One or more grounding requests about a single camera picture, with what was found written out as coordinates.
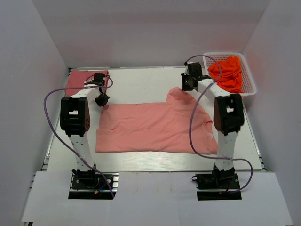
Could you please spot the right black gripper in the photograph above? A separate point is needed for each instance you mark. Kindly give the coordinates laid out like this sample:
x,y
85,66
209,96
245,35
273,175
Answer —
x,y
184,86

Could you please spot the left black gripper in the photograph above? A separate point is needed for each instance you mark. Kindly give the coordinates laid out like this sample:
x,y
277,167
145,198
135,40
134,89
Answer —
x,y
103,102

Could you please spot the salmon pink t shirt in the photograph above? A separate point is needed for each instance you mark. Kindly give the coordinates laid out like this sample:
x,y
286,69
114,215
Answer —
x,y
157,127

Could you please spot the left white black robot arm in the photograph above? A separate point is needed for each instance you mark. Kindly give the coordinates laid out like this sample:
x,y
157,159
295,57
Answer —
x,y
75,122

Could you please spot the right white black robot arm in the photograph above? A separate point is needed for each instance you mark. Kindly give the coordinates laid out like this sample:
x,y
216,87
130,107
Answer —
x,y
228,119

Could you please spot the folded dusty red t shirt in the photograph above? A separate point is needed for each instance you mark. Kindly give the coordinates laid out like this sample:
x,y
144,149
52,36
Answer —
x,y
77,78

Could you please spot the crumpled orange t shirt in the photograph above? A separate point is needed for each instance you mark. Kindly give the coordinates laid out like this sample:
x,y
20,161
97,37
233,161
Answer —
x,y
231,79

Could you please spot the white perforated plastic basket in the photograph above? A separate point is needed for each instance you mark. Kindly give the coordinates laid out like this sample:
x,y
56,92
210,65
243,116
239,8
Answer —
x,y
211,68

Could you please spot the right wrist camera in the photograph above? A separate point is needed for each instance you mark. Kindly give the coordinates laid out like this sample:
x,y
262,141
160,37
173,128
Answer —
x,y
194,71

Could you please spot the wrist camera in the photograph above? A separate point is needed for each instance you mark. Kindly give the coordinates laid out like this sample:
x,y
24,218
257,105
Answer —
x,y
194,71
98,79

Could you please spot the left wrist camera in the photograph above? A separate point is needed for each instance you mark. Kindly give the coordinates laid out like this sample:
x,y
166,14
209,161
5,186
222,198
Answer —
x,y
98,79

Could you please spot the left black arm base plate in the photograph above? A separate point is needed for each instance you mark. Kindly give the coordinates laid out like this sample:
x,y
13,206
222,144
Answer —
x,y
90,185

